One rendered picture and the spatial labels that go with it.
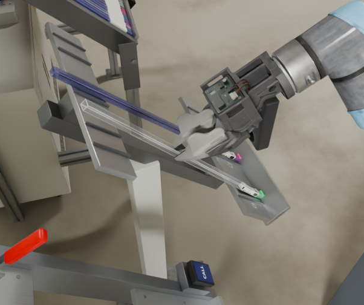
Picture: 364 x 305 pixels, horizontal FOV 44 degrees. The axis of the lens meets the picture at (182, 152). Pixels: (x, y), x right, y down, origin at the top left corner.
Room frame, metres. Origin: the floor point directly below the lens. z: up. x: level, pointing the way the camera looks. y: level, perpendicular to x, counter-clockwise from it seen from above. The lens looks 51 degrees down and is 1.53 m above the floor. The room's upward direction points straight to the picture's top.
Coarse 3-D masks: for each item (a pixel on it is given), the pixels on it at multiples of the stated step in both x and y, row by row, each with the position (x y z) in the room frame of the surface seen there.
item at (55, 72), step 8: (56, 72) 0.50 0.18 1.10; (64, 72) 0.51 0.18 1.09; (64, 80) 0.50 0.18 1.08; (72, 80) 0.50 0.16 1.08; (80, 80) 0.51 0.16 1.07; (80, 88) 0.51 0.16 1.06; (88, 88) 0.51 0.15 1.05; (96, 88) 0.52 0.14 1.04; (96, 96) 0.51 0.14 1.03; (104, 96) 0.52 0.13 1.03; (112, 96) 0.53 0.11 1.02; (112, 104) 0.52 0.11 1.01; (120, 104) 0.53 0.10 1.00; (128, 104) 0.54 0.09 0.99; (136, 112) 0.54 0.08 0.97; (144, 112) 0.55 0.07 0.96; (152, 120) 0.55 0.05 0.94; (160, 120) 0.56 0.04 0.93; (168, 128) 0.56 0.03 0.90; (176, 128) 0.57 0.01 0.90
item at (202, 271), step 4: (196, 264) 0.33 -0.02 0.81; (200, 264) 0.34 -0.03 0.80; (204, 264) 0.34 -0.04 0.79; (196, 268) 0.32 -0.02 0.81; (200, 268) 0.33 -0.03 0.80; (204, 268) 0.33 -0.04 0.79; (208, 268) 0.34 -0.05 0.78; (196, 272) 0.32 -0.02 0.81; (200, 272) 0.32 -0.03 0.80; (204, 272) 0.32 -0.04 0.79; (208, 272) 0.33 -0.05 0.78; (200, 276) 0.31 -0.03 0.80; (204, 276) 0.32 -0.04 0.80; (208, 276) 0.32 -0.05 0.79; (204, 280) 0.31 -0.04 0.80; (208, 280) 0.31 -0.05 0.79; (212, 280) 0.31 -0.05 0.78
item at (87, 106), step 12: (84, 108) 0.41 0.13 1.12; (96, 108) 0.41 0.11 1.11; (108, 120) 0.41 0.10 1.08; (120, 120) 0.42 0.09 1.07; (132, 132) 0.43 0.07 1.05; (144, 132) 0.44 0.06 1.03; (156, 144) 0.44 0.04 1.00; (168, 144) 0.45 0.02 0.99; (204, 168) 0.47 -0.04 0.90; (216, 168) 0.49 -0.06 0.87; (228, 180) 0.49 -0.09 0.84
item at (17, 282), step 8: (8, 272) 0.22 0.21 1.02; (16, 272) 0.23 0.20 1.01; (24, 272) 0.23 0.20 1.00; (0, 280) 0.21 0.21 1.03; (8, 280) 0.21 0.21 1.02; (16, 280) 0.22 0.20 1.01; (24, 280) 0.22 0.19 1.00; (32, 280) 0.22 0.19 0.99; (0, 288) 0.20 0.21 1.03; (8, 288) 0.21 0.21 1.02; (16, 288) 0.21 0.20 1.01; (24, 288) 0.21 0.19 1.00; (32, 288) 0.21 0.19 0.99; (0, 296) 0.19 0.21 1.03; (8, 296) 0.20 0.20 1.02; (16, 296) 0.20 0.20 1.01; (24, 296) 0.20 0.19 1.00; (32, 296) 0.20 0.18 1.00; (0, 304) 0.18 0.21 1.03; (8, 304) 0.19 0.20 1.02; (16, 304) 0.19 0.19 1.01; (24, 304) 0.19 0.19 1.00; (32, 304) 0.19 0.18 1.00
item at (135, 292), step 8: (136, 296) 0.26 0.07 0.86; (144, 296) 0.26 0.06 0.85; (152, 296) 0.27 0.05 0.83; (160, 296) 0.27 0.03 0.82; (168, 296) 0.28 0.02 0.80; (176, 296) 0.28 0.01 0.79; (136, 304) 0.24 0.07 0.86; (144, 304) 0.25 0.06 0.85; (152, 304) 0.25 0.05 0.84; (160, 304) 0.26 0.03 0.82; (168, 304) 0.26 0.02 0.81; (176, 304) 0.27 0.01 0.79; (184, 304) 0.27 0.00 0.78; (192, 304) 0.28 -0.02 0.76; (200, 304) 0.29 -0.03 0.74; (208, 304) 0.29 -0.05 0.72
